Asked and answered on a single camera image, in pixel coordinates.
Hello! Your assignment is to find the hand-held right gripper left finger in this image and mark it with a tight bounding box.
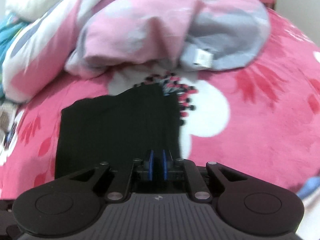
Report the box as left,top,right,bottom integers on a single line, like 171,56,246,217
69,150,154,202

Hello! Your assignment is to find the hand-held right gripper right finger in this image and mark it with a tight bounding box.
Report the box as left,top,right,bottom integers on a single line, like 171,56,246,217
162,149,248,202

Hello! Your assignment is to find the black t-shirt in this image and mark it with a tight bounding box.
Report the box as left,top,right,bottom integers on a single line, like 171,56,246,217
54,83,185,180

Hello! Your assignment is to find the pink floral blanket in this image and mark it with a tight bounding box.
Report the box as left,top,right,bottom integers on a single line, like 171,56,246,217
0,7,320,200

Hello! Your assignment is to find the pink patterned quilt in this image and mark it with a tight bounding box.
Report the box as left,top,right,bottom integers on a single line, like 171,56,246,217
0,0,275,103

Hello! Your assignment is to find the folded blue cloth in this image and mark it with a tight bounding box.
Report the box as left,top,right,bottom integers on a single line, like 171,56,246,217
297,176,320,200

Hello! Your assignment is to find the white knit garment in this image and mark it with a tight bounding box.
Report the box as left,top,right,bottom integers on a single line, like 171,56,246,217
0,102,19,133

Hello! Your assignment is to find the cream fluffy cloth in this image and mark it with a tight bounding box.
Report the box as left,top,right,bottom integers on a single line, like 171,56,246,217
5,0,84,22

